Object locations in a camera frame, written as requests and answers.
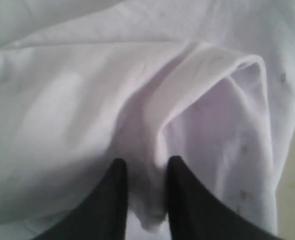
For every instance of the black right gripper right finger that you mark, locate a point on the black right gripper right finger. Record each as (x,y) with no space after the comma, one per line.
(194,213)

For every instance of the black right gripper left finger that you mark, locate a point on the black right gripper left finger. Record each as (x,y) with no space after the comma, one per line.
(102,215)

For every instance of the white t-shirt red lettering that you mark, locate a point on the white t-shirt red lettering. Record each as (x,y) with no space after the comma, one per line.
(85,82)

